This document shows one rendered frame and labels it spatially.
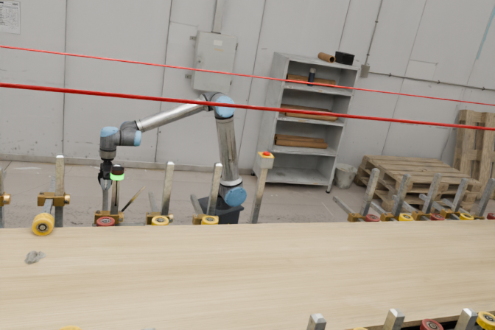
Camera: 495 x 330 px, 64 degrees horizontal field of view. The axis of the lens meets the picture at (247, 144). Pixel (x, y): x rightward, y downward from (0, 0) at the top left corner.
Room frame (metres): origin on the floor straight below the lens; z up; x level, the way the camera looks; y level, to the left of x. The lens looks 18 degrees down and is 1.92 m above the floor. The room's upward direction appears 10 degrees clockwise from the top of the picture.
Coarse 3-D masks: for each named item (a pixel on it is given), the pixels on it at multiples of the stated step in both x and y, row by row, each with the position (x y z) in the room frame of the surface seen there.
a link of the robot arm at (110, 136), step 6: (102, 132) 2.04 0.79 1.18; (108, 132) 2.04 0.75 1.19; (114, 132) 2.05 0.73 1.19; (102, 138) 2.04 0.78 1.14; (108, 138) 2.04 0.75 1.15; (114, 138) 2.05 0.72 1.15; (102, 144) 2.04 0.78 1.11; (108, 144) 2.04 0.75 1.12; (114, 144) 2.06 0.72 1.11; (102, 150) 2.03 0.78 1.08; (108, 150) 2.04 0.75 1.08; (114, 150) 2.06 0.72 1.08
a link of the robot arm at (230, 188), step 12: (216, 96) 2.36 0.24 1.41; (216, 108) 2.29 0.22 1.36; (228, 108) 2.30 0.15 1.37; (216, 120) 2.34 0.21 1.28; (228, 120) 2.32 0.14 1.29; (228, 132) 2.33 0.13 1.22; (228, 144) 2.33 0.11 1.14; (228, 156) 2.34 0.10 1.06; (228, 168) 2.35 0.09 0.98; (228, 180) 2.36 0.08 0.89; (240, 180) 2.39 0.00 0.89; (228, 192) 2.33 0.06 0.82; (240, 192) 2.35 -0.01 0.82; (228, 204) 2.33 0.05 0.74; (240, 204) 2.37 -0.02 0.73
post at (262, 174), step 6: (264, 174) 2.02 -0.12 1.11; (258, 180) 2.03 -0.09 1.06; (264, 180) 2.02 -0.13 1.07; (258, 186) 2.02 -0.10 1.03; (258, 192) 2.01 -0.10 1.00; (258, 198) 2.02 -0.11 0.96; (258, 204) 2.02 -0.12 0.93; (252, 210) 2.03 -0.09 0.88; (258, 210) 2.02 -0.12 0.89; (252, 216) 2.02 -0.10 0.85; (258, 216) 2.02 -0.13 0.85; (252, 222) 2.01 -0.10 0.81
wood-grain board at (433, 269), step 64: (0, 256) 1.25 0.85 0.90; (64, 256) 1.32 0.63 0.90; (128, 256) 1.39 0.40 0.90; (192, 256) 1.47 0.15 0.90; (256, 256) 1.55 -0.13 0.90; (320, 256) 1.65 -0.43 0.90; (384, 256) 1.75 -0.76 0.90; (448, 256) 1.86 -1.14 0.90; (0, 320) 0.97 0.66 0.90; (64, 320) 1.01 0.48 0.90; (128, 320) 1.06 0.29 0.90; (192, 320) 1.11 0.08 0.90; (256, 320) 1.16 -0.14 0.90; (384, 320) 1.28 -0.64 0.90; (448, 320) 1.38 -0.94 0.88
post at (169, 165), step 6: (168, 162) 1.84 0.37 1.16; (168, 168) 1.83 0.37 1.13; (168, 174) 1.83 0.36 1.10; (168, 180) 1.83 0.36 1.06; (168, 186) 1.83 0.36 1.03; (168, 192) 1.83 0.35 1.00; (162, 198) 1.85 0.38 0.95; (168, 198) 1.84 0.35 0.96; (162, 204) 1.83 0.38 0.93; (168, 204) 1.84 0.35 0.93; (162, 210) 1.83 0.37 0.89; (168, 210) 1.84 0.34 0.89
